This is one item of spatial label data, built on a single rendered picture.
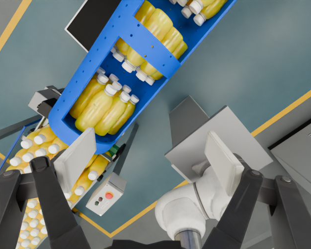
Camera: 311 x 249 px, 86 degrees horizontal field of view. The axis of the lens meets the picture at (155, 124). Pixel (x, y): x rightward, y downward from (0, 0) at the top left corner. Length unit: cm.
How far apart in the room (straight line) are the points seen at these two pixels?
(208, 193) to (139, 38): 60
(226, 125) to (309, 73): 153
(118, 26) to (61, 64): 151
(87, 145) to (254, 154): 85
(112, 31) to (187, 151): 60
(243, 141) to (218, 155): 73
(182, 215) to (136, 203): 183
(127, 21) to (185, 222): 69
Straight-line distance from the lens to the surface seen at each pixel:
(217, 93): 186
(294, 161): 201
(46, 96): 114
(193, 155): 87
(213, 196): 73
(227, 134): 85
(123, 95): 65
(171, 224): 74
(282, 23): 208
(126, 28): 55
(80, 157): 17
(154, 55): 53
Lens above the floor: 175
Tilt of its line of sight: 70 degrees down
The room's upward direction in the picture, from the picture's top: 172 degrees counter-clockwise
